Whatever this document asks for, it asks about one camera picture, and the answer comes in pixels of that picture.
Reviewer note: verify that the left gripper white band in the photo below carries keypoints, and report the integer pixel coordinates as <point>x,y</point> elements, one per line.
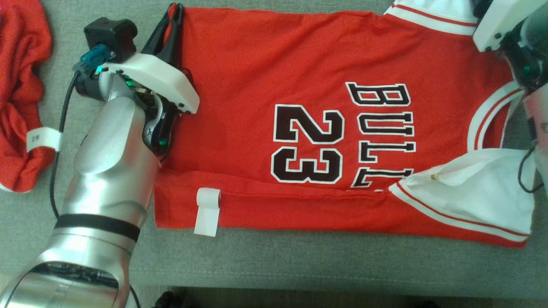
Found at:
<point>162,81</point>

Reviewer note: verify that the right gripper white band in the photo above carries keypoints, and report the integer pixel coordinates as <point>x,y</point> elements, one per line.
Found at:
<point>496,21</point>

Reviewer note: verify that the red Bulls 23 jersey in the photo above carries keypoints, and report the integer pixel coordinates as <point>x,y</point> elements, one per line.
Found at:
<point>257,64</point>

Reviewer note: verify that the red shorts white stripe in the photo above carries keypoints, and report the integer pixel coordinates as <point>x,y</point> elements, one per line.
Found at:
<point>21,64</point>

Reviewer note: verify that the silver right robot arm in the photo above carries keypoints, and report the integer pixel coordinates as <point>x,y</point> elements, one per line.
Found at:
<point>540,124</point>

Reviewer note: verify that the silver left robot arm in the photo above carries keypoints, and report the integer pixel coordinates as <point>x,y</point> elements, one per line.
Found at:
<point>111,171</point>

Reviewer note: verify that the grey fabric sofa seat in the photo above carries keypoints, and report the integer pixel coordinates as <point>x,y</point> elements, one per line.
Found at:
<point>299,265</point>

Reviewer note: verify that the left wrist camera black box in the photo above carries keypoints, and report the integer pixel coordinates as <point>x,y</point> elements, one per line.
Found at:
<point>111,36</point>

